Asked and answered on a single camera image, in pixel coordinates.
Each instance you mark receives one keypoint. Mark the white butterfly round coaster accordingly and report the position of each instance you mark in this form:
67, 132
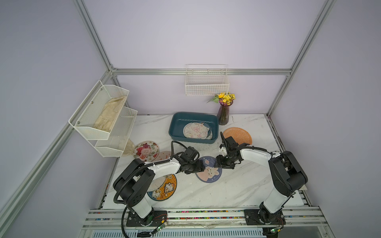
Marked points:
197, 130

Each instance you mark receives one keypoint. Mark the orange round coaster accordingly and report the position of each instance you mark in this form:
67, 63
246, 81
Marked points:
239, 135

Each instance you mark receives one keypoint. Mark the beige cloth in shelf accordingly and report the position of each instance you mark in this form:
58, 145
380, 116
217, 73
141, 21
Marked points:
109, 114

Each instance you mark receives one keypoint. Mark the glass vase with flowers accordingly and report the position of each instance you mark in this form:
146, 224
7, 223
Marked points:
225, 100

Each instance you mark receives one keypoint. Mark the red rose round coaster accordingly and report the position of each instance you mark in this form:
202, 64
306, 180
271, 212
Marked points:
146, 151

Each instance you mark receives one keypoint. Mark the white butterfly pale coaster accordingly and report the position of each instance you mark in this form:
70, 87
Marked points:
157, 183

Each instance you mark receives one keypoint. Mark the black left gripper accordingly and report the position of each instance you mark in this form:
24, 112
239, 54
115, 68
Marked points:
200, 167

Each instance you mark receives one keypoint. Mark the purple planet round coaster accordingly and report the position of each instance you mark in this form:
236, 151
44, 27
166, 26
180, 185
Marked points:
211, 173

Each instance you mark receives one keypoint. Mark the beige cloth on table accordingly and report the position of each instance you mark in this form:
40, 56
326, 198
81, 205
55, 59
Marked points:
129, 148

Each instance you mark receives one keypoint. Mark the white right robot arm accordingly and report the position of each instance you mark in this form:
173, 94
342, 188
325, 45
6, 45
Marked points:
286, 173

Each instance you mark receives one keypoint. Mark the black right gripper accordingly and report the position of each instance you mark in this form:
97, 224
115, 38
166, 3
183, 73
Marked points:
218, 163

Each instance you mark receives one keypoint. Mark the white wire wall basket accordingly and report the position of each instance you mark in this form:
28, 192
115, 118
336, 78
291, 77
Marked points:
206, 79

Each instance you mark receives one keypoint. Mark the teal storage box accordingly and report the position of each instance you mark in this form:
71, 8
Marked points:
181, 119

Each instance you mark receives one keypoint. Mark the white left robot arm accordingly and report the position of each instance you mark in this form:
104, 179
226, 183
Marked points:
133, 183

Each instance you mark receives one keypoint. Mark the white two-tier mesh shelf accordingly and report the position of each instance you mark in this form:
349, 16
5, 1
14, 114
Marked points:
107, 144

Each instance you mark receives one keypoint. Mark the yellow cat round coaster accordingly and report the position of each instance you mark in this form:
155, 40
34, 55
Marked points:
166, 191

